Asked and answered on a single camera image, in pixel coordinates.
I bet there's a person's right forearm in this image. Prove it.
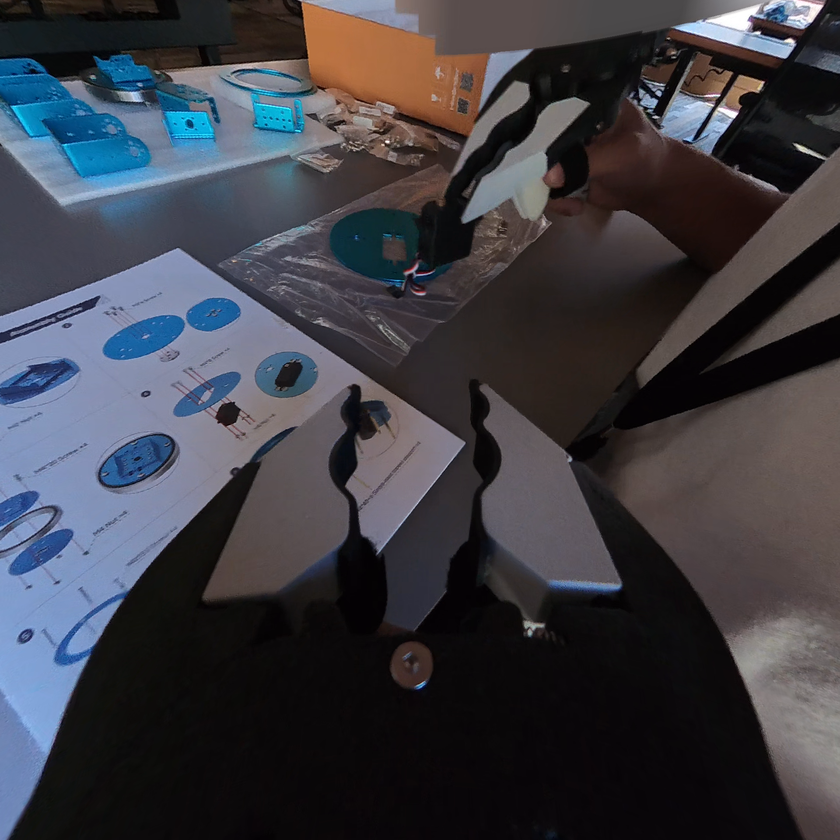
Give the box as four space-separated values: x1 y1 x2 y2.
656 138 793 274

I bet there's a small blue servo bracket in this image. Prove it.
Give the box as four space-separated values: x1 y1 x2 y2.
162 109 218 147

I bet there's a black servo motor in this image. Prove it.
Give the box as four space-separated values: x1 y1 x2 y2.
386 199 475 301

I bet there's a blue square mounting bracket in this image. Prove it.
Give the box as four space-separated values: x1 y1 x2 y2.
92 54 156 91

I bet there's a blue metal ring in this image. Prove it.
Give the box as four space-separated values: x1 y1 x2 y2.
218 67 319 97

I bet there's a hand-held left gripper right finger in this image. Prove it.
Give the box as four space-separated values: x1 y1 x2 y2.
446 379 623 634

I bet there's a light background table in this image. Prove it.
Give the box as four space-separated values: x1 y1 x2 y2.
666 18 799 120

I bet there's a white foam sheet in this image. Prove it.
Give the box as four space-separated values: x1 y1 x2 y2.
0 64 347 208

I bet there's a person's right hand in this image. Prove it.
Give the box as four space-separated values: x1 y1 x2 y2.
543 98 672 217

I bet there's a small white foam block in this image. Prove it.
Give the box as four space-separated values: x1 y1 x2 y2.
251 87 340 118

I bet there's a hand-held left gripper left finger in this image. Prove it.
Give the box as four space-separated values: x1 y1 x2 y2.
201 384 388 634

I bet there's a dark blue U bracket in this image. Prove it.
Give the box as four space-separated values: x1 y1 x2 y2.
155 82 221 127

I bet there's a large clear plastic bag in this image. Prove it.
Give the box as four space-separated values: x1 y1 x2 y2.
218 163 553 368

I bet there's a black lanyard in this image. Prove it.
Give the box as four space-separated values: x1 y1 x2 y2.
613 226 840 432

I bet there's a person's white shirt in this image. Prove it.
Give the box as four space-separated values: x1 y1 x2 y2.
577 154 840 840

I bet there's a white instruction manual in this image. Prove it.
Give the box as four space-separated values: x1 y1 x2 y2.
0 247 467 726

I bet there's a wide blue U bracket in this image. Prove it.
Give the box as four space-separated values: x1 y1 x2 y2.
252 95 307 136

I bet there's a grey desk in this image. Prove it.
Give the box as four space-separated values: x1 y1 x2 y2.
0 62 726 840

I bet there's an orange and white cardboard box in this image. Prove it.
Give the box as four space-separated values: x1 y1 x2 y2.
302 0 526 137

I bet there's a pile of small screw bags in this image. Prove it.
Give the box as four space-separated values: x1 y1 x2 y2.
315 92 464 169

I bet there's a round bearing with blue bracket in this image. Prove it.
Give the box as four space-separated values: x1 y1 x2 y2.
80 64 175 104

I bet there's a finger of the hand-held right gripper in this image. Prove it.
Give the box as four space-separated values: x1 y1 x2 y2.
459 96 594 225
445 80 534 207

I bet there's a blue round metal plate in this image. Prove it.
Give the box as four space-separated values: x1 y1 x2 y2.
329 207 462 284

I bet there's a row of blue long brackets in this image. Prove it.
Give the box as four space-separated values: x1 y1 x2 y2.
0 57 152 180

